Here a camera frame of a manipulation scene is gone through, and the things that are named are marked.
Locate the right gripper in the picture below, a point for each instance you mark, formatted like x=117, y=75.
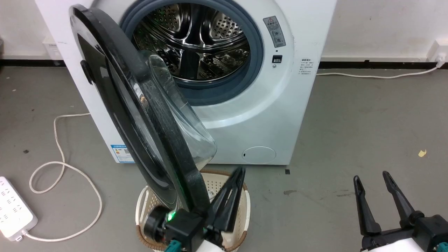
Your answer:
x=430, y=234

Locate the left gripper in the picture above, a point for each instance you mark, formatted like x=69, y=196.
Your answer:
x=183, y=227

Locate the black round glass washer door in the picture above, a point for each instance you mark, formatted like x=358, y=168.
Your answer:
x=105, y=87

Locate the white front-load washing machine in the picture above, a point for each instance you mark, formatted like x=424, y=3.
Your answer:
x=280, y=105

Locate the black door latch slot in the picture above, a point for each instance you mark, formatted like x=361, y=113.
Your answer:
x=277, y=59

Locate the grey-blue rubber door gasket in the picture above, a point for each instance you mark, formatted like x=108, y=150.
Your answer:
x=257, y=52

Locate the white plastic laundry basket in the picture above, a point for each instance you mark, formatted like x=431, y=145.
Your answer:
x=239, y=217

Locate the round white filter cover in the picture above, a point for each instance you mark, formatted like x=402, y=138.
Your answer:
x=259, y=155

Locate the small yellow paper scrap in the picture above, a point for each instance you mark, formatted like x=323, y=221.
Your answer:
x=422, y=153

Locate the blue energy label sticker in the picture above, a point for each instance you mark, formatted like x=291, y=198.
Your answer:
x=120, y=154

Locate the small printed text label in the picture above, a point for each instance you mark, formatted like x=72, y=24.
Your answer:
x=306, y=67

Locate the perforated stainless steel drum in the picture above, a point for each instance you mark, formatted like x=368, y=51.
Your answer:
x=196, y=35

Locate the grey warning sticker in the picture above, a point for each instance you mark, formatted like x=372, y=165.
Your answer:
x=275, y=31

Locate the white power strip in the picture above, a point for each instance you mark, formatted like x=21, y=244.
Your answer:
x=12, y=210

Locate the white wall socket with plug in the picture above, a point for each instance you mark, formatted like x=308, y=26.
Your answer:
x=437, y=50

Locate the white wall outlet box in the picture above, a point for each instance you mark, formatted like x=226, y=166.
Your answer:
x=52, y=49

